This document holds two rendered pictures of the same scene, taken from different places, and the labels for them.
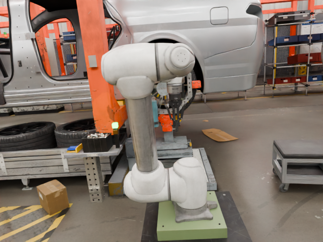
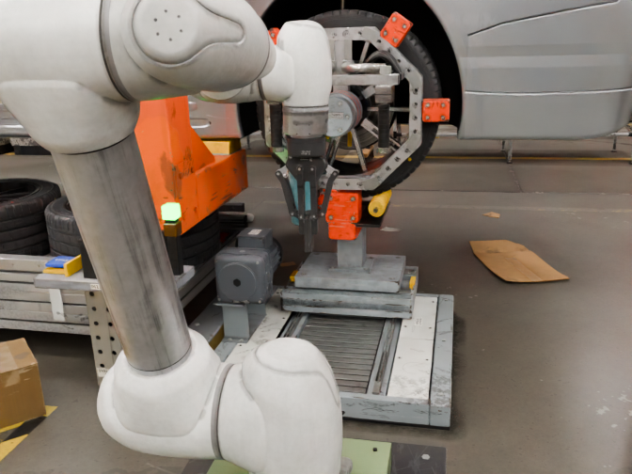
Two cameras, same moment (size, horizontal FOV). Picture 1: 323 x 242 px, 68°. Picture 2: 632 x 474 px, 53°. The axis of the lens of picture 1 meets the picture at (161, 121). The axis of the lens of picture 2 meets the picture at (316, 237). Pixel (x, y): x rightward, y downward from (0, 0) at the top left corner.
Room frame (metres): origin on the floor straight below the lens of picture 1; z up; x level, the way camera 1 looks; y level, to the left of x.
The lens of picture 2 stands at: (0.19, -0.30, 1.09)
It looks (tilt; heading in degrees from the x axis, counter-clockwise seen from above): 17 degrees down; 9
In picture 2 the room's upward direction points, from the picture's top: 2 degrees counter-clockwise
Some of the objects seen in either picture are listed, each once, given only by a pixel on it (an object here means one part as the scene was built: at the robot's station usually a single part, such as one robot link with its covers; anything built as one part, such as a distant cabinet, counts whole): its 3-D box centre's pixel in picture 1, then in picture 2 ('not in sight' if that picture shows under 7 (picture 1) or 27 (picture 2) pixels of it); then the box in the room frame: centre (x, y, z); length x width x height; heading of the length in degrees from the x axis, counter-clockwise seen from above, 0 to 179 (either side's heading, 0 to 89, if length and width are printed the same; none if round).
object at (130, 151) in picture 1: (138, 148); (257, 277); (2.30, 0.26, 0.26); 0.42 x 0.18 x 0.35; 176
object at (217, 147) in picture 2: (118, 102); (218, 145); (2.54, 0.45, 0.71); 0.14 x 0.14 x 0.05; 86
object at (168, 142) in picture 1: (168, 132); (352, 242); (2.54, -0.07, 0.32); 0.40 x 0.30 x 0.28; 86
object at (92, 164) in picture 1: (94, 176); (115, 344); (1.82, 0.59, 0.21); 0.10 x 0.10 x 0.42; 86
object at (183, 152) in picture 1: (169, 148); (352, 287); (2.54, -0.07, 0.13); 0.50 x 0.36 x 0.10; 86
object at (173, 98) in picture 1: (175, 100); (307, 158); (1.42, -0.09, 0.86); 0.08 x 0.07 x 0.09; 92
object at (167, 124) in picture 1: (167, 121); (345, 211); (2.41, -0.06, 0.48); 0.16 x 0.12 x 0.17; 176
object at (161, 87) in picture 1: (164, 87); (338, 113); (2.30, -0.05, 0.85); 0.21 x 0.14 x 0.14; 176
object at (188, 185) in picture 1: (187, 180); (286, 407); (1.06, -0.11, 0.52); 0.18 x 0.16 x 0.22; 89
